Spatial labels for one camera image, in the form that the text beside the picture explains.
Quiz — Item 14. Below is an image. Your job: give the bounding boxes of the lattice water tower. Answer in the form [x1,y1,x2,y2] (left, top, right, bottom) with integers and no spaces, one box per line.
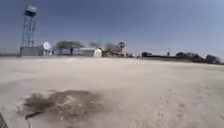
[21,4,38,48]

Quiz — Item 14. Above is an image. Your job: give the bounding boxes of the white shed building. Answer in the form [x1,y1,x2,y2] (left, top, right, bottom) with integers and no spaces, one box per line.
[78,47,103,58]

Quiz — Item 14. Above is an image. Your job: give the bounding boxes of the white satellite dish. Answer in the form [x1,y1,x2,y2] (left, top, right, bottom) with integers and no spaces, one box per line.
[42,41,53,52]

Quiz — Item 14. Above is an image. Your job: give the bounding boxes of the bare grey trees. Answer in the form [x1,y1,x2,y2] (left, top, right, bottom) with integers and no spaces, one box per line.
[89,41,128,58]

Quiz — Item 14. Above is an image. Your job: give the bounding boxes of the low grey building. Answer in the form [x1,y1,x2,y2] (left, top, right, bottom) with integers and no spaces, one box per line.
[19,45,46,57]

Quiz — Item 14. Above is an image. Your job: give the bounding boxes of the row of distant trees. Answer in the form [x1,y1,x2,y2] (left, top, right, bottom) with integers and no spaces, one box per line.
[139,50,222,65]

